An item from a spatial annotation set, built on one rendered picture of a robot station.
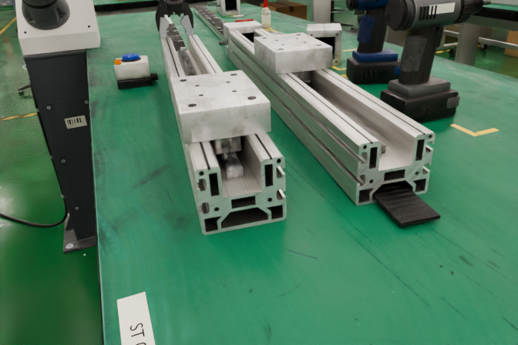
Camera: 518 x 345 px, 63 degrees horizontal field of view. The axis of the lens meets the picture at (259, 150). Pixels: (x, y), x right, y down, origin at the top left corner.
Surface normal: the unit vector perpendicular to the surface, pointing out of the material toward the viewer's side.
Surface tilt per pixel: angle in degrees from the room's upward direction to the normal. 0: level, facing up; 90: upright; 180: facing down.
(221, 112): 90
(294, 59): 90
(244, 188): 0
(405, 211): 0
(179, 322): 0
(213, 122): 90
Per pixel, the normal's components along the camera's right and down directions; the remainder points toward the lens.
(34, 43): 0.32, 0.40
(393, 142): -0.97, 0.15
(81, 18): 0.18, -0.40
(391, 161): -0.04, -0.90
